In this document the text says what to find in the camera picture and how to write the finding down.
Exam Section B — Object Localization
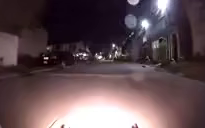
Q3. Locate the dark car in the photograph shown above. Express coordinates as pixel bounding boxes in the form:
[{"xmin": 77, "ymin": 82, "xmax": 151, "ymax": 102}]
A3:
[{"xmin": 39, "ymin": 51, "xmax": 63, "ymax": 67}]

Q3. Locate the pavement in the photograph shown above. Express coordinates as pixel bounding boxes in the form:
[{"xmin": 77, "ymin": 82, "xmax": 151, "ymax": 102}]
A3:
[
  {"xmin": 153, "ymin": 61, "xmax": 205, "ymax": 83},
  {"xmin": 0, "ymin": 64, "xmax": 63, "ymax": 82}
]

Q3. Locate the pale building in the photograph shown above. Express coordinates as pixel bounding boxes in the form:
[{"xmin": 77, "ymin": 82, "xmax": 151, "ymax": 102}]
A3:
[{"xmin": 17, "ymin": 27, "xmax": 50, "ymax": 58}]

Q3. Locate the building with columns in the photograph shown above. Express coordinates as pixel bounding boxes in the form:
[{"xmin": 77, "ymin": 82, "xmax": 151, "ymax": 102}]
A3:
[{"xmin": 136, "ymin": 0, "xmax": 205, "ymax": 63}]

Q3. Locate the grey asphalt road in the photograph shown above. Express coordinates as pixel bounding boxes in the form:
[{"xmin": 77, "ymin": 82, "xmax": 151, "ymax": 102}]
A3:
[{"xmin": 0, "ymin": 61, "xmax": 205, "ymax": 128}]

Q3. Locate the street lamp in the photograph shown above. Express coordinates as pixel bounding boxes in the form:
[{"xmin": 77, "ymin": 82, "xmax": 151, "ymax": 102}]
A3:
[
  {"xmin": 140, "ymin": 19, "xmax": 151, "ymax": 30},
  {"xmin": 156, "ymin": 0, "xmax": 170, "ymax": 11}
]

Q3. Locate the white building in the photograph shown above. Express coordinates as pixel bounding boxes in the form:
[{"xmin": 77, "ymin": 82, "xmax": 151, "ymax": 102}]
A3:
[{"xmin": 0, "ymin": 30, "xmax": 20, "ymax": 67}]

